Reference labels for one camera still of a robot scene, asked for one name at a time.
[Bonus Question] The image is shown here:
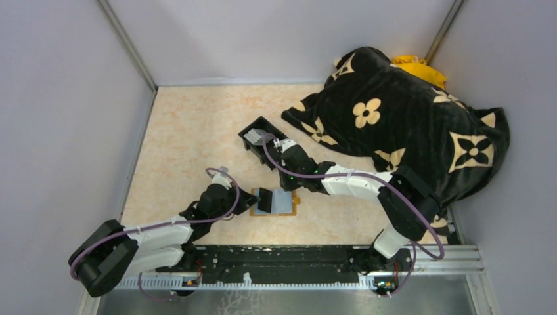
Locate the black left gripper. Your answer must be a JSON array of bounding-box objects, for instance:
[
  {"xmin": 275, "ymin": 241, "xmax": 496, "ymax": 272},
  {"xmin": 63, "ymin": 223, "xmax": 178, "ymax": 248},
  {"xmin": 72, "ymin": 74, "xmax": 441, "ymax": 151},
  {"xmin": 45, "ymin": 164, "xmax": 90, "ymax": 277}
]
[{"xmin": 210, "ymin": 181, "xmax": 261, "ymax": 224}]

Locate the black plastic card box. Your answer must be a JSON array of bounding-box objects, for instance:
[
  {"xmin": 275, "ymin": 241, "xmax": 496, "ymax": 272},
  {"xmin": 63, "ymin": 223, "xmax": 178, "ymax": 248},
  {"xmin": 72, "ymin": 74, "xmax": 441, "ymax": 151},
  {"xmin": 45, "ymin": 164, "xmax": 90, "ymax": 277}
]
[{"xmin": 238, "ymin": 116, "xmax": 292, "ymax": 170}]

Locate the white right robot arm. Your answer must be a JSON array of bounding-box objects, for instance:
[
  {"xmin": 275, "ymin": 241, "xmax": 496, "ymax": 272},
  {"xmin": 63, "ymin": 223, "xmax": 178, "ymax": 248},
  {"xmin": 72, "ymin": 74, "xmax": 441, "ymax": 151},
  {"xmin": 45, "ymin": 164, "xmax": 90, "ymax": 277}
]
[{"xmin": 269, "ymin": 139, "xmax": 442, "ymax": 270}]

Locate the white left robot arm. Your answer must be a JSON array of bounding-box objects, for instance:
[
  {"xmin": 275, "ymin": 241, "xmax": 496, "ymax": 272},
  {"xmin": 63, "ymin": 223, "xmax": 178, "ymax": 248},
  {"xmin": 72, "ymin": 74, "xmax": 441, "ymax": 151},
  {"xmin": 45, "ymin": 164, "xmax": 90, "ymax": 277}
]
[{"xmin": 68, "ymin": 184, "xmax": 260, "ymax": 297}]

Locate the stack of white cards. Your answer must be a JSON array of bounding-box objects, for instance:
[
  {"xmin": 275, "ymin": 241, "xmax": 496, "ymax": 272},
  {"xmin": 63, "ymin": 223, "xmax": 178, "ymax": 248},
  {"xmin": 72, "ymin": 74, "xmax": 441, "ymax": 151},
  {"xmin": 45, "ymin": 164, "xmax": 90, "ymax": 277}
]
[{"xmin": 242, "ymin": 128, "xmax": 272, "ymax": 146}]

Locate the black flower-pattern blanket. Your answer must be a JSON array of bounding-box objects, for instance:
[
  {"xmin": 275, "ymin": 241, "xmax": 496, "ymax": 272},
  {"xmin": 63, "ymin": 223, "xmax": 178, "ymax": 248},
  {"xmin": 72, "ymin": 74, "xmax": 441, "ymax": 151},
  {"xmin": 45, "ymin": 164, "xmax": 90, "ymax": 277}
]
[{"xmin": 281, "ymin": 47, "xmax": 510, "ymax": 219}]

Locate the yellow cloth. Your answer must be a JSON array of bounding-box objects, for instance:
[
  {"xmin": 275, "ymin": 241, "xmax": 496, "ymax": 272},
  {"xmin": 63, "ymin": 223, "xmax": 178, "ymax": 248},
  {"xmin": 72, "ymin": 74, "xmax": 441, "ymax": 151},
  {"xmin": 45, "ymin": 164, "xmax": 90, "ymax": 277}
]
[{"xmin": 391, "ymin": 55, "xmax": 447, "ymax": 89}]

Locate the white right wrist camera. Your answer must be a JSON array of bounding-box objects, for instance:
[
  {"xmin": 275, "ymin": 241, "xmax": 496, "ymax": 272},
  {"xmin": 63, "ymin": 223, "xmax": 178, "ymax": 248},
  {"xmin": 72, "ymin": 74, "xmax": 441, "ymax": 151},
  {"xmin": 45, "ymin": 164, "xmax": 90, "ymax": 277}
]
[{"xmin": 273, "ymin": 138, "xmax": 297, "ymax": 154}]

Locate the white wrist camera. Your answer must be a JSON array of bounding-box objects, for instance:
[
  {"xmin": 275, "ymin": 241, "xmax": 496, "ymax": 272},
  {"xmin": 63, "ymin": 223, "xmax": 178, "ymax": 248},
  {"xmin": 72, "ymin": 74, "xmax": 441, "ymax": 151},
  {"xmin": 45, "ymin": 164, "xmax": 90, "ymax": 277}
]
[
  {"xmin": 208, "ymin": 166, "xmax": 232, "ymax": 190},
  {"xmin": 273, "ymin": 138, "xmax": 297, "ymax": 154}
]

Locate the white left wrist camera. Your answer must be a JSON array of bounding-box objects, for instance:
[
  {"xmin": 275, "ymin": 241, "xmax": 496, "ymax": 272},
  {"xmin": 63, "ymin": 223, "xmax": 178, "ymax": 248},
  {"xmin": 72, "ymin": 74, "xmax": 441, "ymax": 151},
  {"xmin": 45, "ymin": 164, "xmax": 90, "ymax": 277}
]
[{"xmin": 208, "ymin": 166, "xmax": 232, "ymax": 190}]

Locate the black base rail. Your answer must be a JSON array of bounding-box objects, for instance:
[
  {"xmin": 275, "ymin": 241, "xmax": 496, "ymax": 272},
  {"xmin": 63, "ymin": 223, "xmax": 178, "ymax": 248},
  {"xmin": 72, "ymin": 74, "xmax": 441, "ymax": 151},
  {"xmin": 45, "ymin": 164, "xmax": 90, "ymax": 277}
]
[{"xmin": 104, "ymin": 243, "xmax": 486, "ymax": 301}]

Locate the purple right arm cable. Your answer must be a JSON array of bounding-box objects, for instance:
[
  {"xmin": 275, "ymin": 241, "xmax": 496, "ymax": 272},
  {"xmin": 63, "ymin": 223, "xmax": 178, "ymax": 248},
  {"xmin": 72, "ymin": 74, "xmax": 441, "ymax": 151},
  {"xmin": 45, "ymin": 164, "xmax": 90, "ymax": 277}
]
[{"xmin": 261, "ymin": 133, "xmax": 447, "ymax": 299}]

